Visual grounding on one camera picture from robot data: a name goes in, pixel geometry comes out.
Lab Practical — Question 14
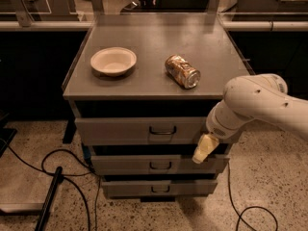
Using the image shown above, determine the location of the grey metal post left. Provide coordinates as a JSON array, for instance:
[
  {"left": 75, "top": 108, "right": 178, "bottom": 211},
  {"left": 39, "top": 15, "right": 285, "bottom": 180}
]
[{"left": 10, "top": 0, "right": 33, "bottom": 27}]

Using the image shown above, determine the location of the black cable right floor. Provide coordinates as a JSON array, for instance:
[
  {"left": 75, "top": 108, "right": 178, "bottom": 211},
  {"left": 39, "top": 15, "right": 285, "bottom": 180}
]
[{"left": 226, "top": 163, "right": 279, "bottom": 231}]

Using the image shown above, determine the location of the black cable left floor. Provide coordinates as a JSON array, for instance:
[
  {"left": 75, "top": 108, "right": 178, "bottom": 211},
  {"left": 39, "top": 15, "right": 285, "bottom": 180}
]
[{"left": 0, "top": 138, "right": 102, "bottom": 231}]

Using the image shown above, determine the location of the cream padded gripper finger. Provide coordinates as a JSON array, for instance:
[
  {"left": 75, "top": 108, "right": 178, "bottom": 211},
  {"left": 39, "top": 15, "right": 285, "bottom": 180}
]
[{"left": 192, "top": 134, "right": 219, "bottom": 164}]

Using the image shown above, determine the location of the grey bottom drawer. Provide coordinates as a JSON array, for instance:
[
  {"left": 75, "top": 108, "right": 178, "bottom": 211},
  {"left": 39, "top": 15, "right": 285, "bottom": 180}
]
[{"left": 102, "top": 180, "right": 218, "bottom": 198}]

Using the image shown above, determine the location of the grey drawer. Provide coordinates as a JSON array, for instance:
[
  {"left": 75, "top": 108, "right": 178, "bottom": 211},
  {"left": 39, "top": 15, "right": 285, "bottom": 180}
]
[
  {"left": 91, "top": 155, "right": 228, "bottom": 175},
  {"left": 102, "top": 180, "right": 218, "bottom": 198},
  {"left": 75, "top": 116, "right": 207, "bottom": 145}
]

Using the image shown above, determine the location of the crushed brown soda can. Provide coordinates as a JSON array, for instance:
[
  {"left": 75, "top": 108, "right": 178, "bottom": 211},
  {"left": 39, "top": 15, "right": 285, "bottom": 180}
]
[{"left": 165, "top": 55, "right": 201, "bottom": 90}]

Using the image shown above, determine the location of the white paper bowl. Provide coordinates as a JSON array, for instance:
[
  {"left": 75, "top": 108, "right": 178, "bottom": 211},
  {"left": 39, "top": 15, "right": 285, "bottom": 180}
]
[{"left": 90, "top": 47, "right": 137, "bottom": 77}]

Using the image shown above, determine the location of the black metal stand leg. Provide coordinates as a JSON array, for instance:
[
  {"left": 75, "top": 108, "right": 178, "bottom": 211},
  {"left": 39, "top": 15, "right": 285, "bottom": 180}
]
[{"left": 0, "top": 167, "right": 64, "bottom": 231}]

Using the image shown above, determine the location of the grey middle drawer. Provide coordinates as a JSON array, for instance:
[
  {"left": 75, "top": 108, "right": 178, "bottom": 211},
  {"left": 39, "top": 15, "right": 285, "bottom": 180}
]
[{"left": 91, "top": 155, "right": 228, "bottom": 175}]

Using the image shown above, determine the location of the white horizontal rail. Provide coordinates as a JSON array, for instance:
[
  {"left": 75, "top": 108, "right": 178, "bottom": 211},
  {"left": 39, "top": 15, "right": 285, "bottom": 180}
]
[{"left": 0, "top": 21, "right": 308, "bottom": 32}]

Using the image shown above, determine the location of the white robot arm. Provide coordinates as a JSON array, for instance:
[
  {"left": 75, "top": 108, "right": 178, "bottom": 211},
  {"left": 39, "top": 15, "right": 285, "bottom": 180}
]
[{"left": 192, "top": 74, "right": 308, "bottom": 164}]

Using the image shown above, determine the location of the black cable floor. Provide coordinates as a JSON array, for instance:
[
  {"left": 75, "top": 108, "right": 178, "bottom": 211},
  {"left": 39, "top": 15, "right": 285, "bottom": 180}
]
[
  {"left": 226, "top": 163, "right": 279, "bottom": 231},
  {"left": 0, "top": 138, "right": 102, "bottom": 231}
]

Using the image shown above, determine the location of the grey top drawer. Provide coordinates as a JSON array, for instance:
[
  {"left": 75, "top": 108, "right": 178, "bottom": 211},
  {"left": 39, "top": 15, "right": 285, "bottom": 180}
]
[{"left": 75, "top": 116, "right": 207, "bottom": 145}]

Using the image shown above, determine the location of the grey drawer cabinet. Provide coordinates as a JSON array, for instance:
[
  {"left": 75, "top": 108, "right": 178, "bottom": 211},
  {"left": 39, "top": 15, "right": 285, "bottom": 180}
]
[{"left": 62, "top": 13, "right": 258, "bottom": 204}]

